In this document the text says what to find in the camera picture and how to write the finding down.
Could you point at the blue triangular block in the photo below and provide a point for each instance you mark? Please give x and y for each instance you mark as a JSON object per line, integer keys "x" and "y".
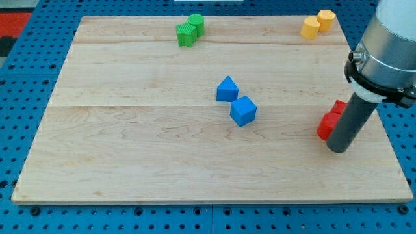
{"x": 227, "y": 90}

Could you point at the yellow heart block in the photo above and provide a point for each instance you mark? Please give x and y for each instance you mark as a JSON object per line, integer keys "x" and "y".
{"x": 310, "y": 27}

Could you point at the green cylinder block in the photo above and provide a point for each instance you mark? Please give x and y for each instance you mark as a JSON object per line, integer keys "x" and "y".
{"x": 197, "y": 20}

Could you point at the green star block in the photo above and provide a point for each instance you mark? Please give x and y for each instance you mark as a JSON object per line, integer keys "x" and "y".
{"x": 186, "y": 34}

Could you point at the yellow hexagon block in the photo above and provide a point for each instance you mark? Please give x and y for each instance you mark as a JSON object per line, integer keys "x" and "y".
{"x": 325, "y": 18}

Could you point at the blue cube block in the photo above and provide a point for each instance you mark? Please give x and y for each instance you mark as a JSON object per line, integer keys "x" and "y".
{"x": 243, "y": 111}

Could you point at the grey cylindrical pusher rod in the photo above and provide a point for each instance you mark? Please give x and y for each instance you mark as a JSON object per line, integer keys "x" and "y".
{"x": 353, "y": 118}

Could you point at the wooden board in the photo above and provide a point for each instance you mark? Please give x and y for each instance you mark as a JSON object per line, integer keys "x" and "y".
{"x": 133, "y": 120}

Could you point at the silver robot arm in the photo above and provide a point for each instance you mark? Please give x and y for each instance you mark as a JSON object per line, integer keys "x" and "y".
{"x": 382, "y": 66}

